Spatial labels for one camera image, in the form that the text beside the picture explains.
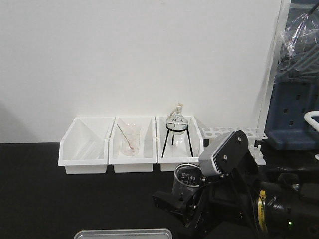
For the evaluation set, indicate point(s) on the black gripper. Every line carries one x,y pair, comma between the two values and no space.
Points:
221,198

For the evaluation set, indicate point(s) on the clear glass beaker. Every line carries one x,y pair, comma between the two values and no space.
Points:
187,180

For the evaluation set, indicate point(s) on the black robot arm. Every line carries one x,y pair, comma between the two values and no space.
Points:
286,208

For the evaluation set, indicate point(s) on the silver metal tray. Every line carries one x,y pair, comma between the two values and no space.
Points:
161,233

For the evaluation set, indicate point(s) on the pink marked glass beaker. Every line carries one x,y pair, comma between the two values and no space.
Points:
132,132

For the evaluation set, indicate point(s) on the white storage bin right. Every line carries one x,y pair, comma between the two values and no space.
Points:
173,150

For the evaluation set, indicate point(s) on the white storage bin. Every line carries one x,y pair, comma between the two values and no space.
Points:
84,149
173,150
147,156

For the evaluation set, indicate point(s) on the glass stirring rod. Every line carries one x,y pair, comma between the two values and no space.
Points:
131,148

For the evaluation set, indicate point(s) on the white storage bin middle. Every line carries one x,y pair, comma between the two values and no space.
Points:
147,156

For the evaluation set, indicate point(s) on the round glass flask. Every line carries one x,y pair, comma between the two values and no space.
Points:
176,122

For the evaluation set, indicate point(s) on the white storage bin left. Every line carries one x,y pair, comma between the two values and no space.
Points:
84,149

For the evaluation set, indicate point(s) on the white test tube rack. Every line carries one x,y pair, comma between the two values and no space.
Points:
253,134

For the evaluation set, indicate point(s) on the blue pegboard rack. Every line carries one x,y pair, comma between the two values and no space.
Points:
293,95

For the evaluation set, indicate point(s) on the clear plastic bag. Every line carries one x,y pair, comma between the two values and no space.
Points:
300,38

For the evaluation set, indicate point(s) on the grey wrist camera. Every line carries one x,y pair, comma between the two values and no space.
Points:
224,154

